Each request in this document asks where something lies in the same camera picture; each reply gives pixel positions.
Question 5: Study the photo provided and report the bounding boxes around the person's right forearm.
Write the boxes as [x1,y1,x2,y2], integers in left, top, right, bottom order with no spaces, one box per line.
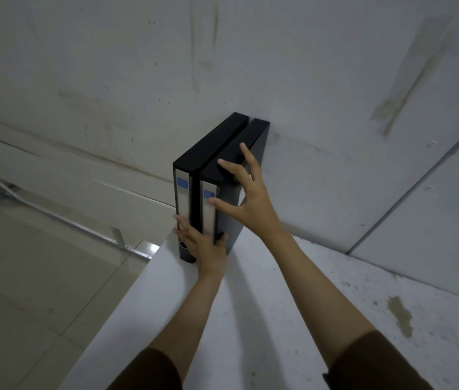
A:
[263,229,434,390]

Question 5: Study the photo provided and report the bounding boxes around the grey metal floor frame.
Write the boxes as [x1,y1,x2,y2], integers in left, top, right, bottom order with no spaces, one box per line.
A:
[0,158,153,261]

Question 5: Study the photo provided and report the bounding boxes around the person's left hand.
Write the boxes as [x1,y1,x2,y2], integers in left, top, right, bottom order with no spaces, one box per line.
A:
[173,214,229,277]

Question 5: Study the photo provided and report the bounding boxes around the person's right hand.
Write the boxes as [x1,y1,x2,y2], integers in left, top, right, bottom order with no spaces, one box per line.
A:
[208,142,283,241]

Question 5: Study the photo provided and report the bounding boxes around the black binder with grey spine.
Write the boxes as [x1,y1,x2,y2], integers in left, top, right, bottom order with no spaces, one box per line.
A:
[173,112,250,265]
[199,118,270,256]

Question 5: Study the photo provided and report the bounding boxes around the person's left forearm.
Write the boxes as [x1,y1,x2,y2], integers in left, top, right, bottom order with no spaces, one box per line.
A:
[108,271,225,390]

